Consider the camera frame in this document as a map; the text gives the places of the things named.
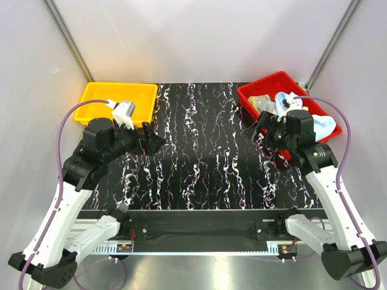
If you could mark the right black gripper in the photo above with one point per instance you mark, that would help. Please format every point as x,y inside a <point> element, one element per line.
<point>269,121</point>

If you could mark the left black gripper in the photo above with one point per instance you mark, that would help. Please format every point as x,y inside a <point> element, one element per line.
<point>153,141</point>

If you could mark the light blue towel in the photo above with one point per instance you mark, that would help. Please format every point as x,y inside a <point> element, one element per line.
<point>323,125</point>

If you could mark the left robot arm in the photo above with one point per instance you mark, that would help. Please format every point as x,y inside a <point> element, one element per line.
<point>52,257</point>

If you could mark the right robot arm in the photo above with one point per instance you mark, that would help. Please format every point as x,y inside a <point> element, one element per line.
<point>350,248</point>

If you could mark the grey towel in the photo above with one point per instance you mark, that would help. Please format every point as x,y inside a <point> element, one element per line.
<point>262,103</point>

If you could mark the red plastic bin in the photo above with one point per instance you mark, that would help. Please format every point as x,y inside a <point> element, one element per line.
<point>273,84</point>

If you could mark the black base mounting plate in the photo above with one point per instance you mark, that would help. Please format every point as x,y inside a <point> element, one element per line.
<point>160,228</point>

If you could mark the left small electronics board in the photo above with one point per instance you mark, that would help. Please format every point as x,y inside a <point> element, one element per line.
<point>124,248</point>

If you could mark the small electronics board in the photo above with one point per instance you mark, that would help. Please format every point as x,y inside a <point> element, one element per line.
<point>288,250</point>
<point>124,248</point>

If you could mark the right small electronics board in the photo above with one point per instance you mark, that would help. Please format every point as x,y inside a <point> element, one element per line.
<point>288,250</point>

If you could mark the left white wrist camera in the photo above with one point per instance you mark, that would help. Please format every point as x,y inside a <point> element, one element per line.
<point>122,113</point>

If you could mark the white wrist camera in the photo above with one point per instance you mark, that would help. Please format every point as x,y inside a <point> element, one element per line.
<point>291,104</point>
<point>122,113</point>

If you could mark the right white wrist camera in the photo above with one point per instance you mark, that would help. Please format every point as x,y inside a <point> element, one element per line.
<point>291,104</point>

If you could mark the aluminium frame rail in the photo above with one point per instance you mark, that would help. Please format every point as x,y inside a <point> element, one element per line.
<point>226,247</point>

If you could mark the left corner aluminium post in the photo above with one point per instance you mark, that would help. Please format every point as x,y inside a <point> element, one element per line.
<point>68,39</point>

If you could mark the corner aluminium post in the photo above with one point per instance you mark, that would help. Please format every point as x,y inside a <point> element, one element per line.
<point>68,39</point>
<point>344,22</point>

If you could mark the right corner aluminium post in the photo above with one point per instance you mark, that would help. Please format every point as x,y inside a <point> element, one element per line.
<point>344,22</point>

